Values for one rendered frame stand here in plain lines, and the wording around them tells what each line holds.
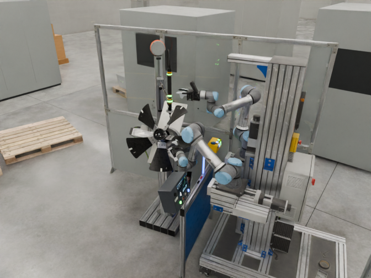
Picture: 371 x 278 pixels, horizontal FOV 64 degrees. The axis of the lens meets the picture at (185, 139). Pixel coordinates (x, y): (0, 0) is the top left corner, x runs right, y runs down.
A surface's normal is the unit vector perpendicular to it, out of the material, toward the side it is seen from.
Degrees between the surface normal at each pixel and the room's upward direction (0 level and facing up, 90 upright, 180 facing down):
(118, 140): 90
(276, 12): 90
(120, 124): 90
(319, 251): 0
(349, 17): 90
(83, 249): 0
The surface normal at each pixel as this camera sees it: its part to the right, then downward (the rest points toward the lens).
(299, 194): -0.41, 0.43
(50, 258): 0.01, -0.88
